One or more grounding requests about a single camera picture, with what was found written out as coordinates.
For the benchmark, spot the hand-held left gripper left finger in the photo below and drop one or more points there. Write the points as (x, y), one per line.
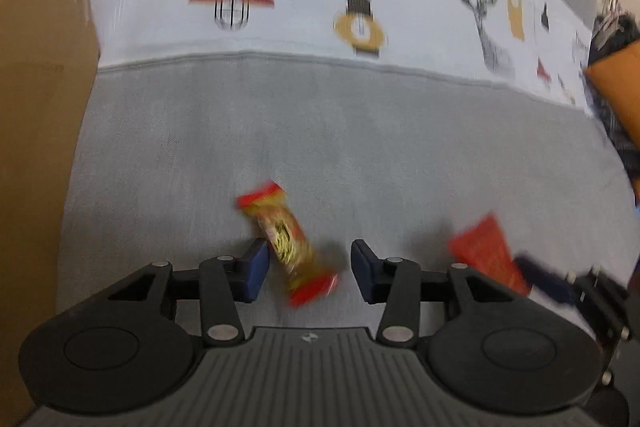
(254, 274)

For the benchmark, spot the printed grey bed sheet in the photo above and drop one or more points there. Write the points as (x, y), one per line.
(300, 132)

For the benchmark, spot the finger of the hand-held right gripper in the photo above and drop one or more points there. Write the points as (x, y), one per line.
(550, 284)

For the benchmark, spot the red square snack packet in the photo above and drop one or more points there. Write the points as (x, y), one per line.
(487, 252)

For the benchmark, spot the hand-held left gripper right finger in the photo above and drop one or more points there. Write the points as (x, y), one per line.
(362, 274)

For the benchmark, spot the dark patterned cloth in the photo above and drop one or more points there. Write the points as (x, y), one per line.
(607, 32)

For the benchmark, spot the red and gold snack packet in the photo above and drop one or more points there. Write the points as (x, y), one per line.
(287, 247)

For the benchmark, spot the brown cardboard box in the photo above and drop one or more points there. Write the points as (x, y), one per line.
(40, 107)

